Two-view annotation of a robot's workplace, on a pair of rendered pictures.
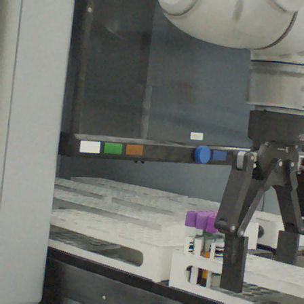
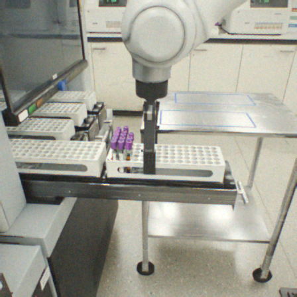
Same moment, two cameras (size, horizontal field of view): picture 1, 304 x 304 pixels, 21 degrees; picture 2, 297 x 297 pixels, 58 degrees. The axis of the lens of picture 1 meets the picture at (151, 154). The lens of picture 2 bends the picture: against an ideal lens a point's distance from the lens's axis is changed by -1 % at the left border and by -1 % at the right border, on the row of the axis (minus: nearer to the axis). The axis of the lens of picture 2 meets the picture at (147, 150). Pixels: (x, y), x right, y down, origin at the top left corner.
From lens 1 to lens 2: 0.64 m
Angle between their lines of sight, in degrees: 47
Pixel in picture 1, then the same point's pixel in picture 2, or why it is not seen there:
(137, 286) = (89, 181)
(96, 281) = (61, 185)
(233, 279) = (151, 170)
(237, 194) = (152, 134)
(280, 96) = (162, 75)
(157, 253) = (96, 164)
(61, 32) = not seen: outside the picture
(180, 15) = (161, 63)
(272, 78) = not seen: hidden behind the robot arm
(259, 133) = (150, 96)
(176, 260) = (111, 165)
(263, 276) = (167, 164)
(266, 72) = not seen: hidden behind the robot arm
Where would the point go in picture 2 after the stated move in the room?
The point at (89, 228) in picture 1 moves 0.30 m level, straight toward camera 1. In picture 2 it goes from (42, 159) to (115, 219)
